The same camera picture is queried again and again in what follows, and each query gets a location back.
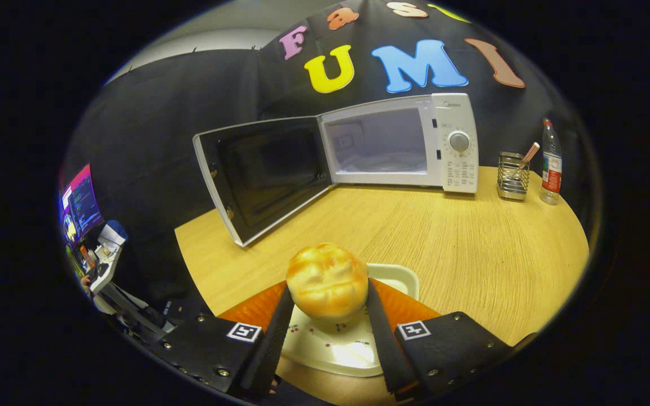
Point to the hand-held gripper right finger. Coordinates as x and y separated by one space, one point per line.
384 344

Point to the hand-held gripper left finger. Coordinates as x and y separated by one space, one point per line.
271 349

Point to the golden bread bun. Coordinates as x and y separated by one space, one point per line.
328 282

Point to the white microwave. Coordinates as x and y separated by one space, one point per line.
455 175

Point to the white plastic tray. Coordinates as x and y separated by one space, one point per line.
347 349

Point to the cluttered white side desk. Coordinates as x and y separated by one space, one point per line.
108 268

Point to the computer monitor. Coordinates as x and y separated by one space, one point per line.
82 206

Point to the red striped straw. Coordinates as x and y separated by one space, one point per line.
530 153

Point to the clear bottle with red label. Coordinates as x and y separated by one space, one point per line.
551 169

